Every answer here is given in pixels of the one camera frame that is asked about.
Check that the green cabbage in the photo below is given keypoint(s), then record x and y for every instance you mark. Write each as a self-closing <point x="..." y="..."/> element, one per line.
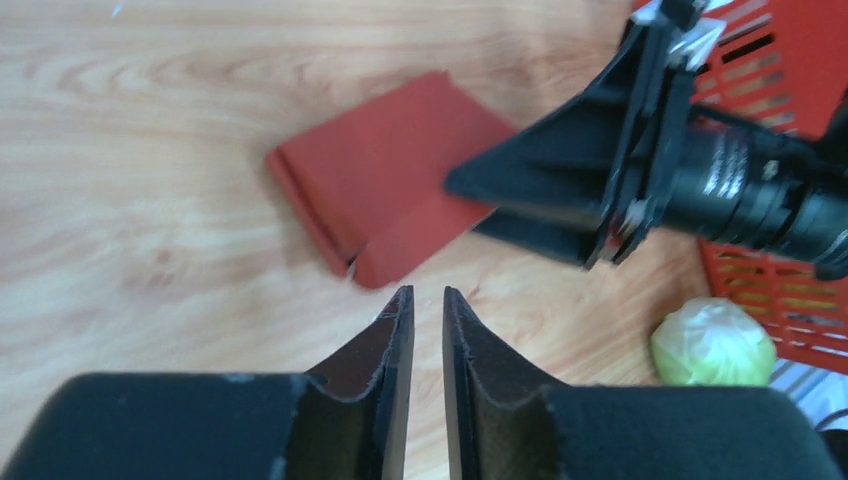
<point x="712" y="342"/>

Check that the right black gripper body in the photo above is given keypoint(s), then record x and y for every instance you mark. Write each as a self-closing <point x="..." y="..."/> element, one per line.
<point x="637" y="80"/>

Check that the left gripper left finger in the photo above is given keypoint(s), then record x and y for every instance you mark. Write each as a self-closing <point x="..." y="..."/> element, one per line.
<point x="344" y="418"/>

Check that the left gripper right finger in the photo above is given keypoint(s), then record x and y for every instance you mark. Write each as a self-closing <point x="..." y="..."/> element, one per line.
<point x="509" y="419"/>

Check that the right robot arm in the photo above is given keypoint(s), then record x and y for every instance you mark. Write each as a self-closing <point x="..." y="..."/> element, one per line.
<point x="630" y="153"/>

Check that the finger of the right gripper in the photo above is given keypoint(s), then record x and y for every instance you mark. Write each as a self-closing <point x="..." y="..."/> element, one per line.
<point x="557" y="169"/>
<point x="561" y="243"/>

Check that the red paper box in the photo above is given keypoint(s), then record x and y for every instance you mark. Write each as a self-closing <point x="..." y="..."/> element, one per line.
<point x="367" y="184"/>

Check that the red plastic shopping basket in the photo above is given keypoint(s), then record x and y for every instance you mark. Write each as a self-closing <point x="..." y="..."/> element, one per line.
<point x="758" y="171"/>

